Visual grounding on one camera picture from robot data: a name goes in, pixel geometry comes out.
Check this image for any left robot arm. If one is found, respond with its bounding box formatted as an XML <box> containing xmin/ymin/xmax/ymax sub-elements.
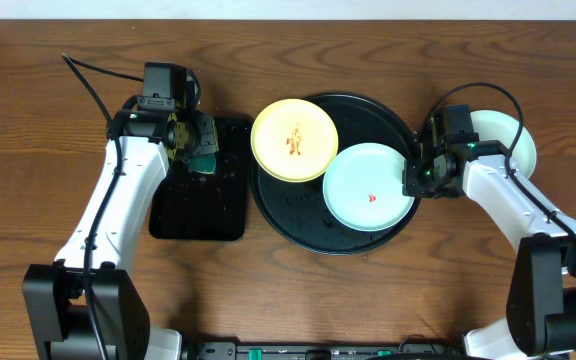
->
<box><xmin>22</xmin><ymin>109</ymin><xmax>217</xmax><ymax>359</ymax></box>

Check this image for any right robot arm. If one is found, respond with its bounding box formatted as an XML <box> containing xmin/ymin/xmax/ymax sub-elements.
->
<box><xmin>402</xmin><ymin>141</ymin><xmax>576</xmax><ymax>359</ymax></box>

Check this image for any green yellow sponge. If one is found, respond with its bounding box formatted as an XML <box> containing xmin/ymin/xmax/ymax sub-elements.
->
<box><xmin>187</xmin><ymin>154</ymin><xmax>217</xmax><ymax>175</ymax></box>

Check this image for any black rectangular tray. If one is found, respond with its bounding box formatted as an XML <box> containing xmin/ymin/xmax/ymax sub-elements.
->
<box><xmin>148</xmin><ymin>116</ymin><xmax>252</xmax><ymax>241</ymax></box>

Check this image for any yellow plate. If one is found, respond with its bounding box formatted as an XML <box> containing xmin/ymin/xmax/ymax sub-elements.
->
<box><xmin>250</xmin><ymin>99</ymin><xmax>339</xmax><ymax>183</ymax></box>

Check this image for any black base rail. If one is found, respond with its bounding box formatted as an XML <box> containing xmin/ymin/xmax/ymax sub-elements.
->
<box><xmin>180</xmin><ymin>342</ymin><xmax>467</xmax><ymax>360</ymax></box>

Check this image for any light green plate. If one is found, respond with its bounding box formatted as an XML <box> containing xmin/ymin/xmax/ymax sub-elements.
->
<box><xmin>470</xmin><ymin>110</ymin><xmax>538</xmax><ymax>178</ymax></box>
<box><xmin>322</xmin><ymin>143</ymin><xmax>414</xmax><ymax>232</ymax></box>

